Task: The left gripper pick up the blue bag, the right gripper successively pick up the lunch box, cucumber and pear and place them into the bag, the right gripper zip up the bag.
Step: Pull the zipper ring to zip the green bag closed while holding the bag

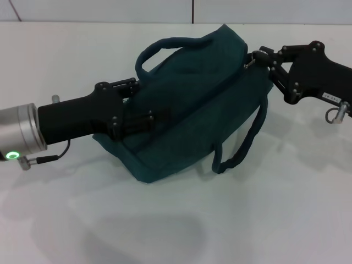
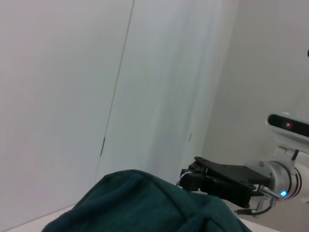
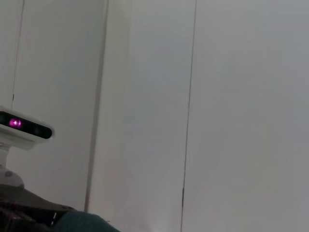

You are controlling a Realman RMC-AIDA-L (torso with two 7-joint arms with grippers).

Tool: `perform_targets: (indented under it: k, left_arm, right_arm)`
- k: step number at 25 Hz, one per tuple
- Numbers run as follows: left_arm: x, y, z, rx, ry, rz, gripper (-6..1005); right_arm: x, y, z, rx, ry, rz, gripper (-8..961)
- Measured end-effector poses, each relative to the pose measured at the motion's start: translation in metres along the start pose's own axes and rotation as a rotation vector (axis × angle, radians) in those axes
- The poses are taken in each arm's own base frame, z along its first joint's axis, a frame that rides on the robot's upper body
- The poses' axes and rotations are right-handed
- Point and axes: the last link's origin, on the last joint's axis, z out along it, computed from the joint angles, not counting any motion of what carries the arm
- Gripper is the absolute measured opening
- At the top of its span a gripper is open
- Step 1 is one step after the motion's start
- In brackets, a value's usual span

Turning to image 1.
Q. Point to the teal insulated lunch bag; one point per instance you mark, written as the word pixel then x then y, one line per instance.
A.
pixel 198 110

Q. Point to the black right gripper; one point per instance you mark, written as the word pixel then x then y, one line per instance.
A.
pixel 319 74

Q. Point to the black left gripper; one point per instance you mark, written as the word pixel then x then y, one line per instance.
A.
pixel 79 115

